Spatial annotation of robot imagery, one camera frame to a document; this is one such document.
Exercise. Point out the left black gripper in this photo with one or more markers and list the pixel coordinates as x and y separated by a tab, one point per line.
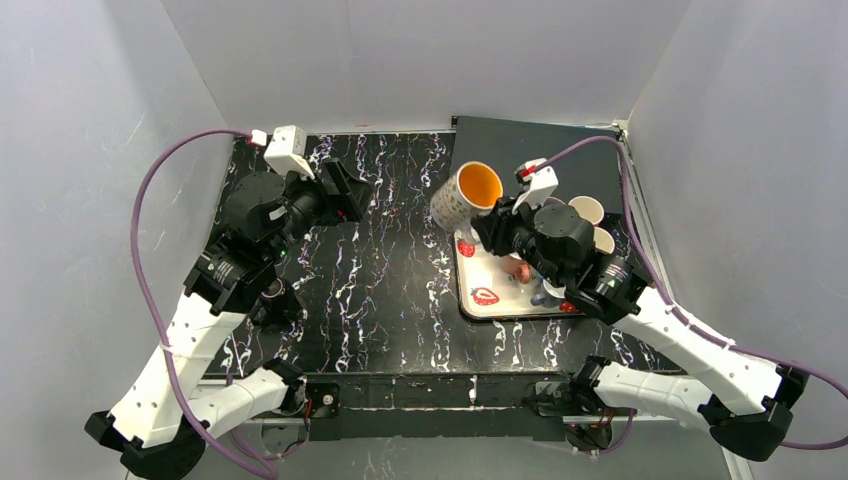
337	192

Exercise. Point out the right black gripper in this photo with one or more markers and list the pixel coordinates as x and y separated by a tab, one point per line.
490	225

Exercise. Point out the brown mug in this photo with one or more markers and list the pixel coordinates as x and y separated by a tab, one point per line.
516	268

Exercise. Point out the white floral mug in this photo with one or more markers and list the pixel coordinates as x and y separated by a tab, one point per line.
470	192

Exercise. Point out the pink mug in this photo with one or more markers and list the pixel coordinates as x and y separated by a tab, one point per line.
588	208

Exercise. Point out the yellow mug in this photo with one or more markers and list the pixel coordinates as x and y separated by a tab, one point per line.
603	241

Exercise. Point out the black mug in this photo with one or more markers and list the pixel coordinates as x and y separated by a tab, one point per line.
278	307

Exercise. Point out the small grey blue mug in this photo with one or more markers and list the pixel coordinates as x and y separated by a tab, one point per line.
548	295

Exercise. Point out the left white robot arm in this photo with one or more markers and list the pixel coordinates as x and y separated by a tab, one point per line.
159	428

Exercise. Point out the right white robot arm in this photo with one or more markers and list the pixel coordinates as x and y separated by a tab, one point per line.
742	402

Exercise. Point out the strawberry print white tray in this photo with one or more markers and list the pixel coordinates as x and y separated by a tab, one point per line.
487	293

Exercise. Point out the dark flat metal box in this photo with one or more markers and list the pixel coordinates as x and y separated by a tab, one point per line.
592	171

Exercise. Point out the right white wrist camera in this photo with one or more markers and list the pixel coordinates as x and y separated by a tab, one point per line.
538	181

